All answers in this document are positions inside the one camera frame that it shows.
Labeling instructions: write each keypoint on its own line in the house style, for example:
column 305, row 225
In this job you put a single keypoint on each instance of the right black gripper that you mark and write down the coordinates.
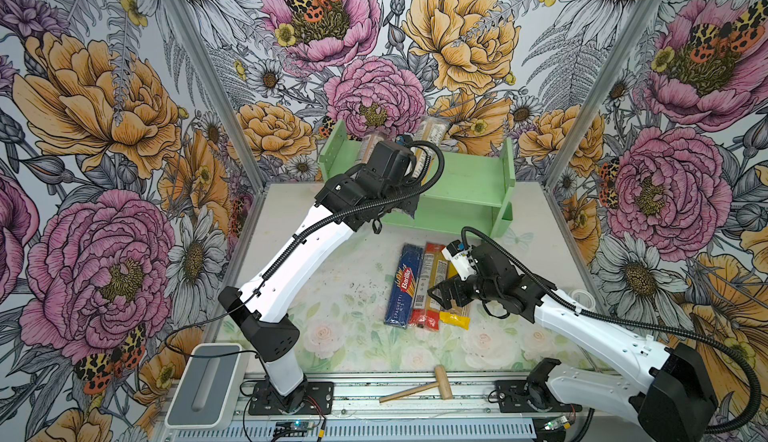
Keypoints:
column 457, row 284

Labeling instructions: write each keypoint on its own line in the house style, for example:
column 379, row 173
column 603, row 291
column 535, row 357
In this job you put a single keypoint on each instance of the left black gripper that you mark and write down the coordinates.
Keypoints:
column 408, row 202

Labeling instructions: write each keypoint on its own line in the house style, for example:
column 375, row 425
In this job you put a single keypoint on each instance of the clear spaghetti bag dark end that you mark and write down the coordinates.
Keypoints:
column 368, row 145

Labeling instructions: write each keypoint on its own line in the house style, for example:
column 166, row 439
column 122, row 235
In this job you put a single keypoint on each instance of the clear spaghetti bag white label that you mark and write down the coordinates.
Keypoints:
column 432, row 129

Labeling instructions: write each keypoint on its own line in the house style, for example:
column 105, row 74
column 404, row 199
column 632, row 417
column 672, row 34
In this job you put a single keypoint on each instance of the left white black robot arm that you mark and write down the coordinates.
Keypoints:
column 259, row 307

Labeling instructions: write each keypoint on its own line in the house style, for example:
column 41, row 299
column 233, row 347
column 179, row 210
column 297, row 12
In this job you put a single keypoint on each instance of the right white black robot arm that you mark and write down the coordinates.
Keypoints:
column 667, row 392

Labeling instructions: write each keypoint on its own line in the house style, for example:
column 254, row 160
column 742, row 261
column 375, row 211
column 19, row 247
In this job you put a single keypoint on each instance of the green wooden two-tier shelf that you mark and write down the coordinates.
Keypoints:
column 456, row 190

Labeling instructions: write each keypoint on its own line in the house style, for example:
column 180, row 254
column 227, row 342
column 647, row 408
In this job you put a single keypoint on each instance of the yellow spaghetti bag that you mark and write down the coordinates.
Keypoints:
column 455, row 310

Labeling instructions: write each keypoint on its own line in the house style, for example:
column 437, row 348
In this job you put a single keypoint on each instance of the red-ended clear spaghetti bag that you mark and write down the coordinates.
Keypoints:
column 425, row 311

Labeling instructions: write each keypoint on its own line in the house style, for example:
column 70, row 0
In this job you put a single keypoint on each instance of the clear tape roll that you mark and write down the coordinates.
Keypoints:
column 584, row 298

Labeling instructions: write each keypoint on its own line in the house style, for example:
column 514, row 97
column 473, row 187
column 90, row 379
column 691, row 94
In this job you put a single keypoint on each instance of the blue Barilla spaghetti bag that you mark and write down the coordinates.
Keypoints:
column 404, row 286

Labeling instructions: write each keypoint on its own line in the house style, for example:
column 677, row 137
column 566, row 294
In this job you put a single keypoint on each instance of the small wooden mallet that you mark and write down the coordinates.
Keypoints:
column 441, row 383

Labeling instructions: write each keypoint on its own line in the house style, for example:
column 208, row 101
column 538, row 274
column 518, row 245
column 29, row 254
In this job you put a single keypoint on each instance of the grey white box device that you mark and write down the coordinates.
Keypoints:
column 208, row 390

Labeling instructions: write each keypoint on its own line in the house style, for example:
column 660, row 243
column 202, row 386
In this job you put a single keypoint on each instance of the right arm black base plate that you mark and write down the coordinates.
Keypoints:
column 515, row 396

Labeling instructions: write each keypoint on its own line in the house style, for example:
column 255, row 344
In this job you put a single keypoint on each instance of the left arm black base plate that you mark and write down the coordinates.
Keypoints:
column 309, row 398

